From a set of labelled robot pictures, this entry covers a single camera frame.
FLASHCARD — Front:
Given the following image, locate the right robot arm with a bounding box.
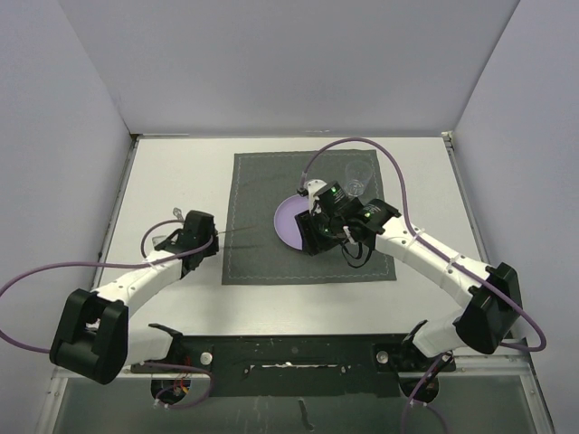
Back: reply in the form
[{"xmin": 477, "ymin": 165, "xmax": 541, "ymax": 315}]
[{"xmin": 295, "ymin": 180, "xmax": 519, "ymax": 370}]

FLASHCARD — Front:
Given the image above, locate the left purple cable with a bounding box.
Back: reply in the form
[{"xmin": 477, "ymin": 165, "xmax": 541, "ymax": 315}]
[{"xmin": 0, "ymin": 219, "xmax": 218, "ymax": 410}]

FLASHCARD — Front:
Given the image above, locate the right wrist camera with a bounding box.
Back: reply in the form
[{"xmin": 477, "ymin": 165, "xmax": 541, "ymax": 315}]
[{"xmin": 297, "ymin": 179, "xmax": 327, "ymax": 199}]

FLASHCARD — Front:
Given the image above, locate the purple plate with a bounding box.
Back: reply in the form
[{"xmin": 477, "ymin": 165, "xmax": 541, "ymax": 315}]
[{"xmin": 273, "ymin": 194, "xmax": 308, "ymax": 250}]

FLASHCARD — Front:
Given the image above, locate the grey cloth napkin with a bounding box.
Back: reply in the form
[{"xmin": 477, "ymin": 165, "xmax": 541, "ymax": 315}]
[{"xmin": 220, "ymin": 148, "xmax": 398, "ymax": 287}]

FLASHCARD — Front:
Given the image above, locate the green handled knife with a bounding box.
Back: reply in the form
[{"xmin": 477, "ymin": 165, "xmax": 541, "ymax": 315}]
[{"xmin": 214, "ymin": 226, "xmax": 256, "ymax": 236}]

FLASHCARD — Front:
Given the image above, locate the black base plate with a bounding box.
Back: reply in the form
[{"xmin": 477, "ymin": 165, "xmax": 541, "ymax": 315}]
[{"xmin": 130, "ymin": 334, "xmax": 456, "ymax": 403}]

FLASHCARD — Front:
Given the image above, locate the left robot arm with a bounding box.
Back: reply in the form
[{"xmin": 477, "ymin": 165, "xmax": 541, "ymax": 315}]
[{"xmin": 49, "ymin": 211, "xmax": 219, "ymax": 384}]

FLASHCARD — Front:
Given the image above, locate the silver fork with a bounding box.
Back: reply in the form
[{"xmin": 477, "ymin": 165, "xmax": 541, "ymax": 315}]
[{"xmin": 173, "ymin": 207, "xmax": 185, "ymax": 222}]

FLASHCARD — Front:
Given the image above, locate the clear drinking glass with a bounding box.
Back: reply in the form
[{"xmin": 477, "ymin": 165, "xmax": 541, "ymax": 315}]
[{"xmin": 344, "ymin": 160, "xmax": 373, "ymax": 197}]

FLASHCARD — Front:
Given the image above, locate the aluminium frame rail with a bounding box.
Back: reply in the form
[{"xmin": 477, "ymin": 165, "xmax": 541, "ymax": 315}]
[{"xmin": 52, "ymin": 338, "xmax": 535, "ymax": 379}]

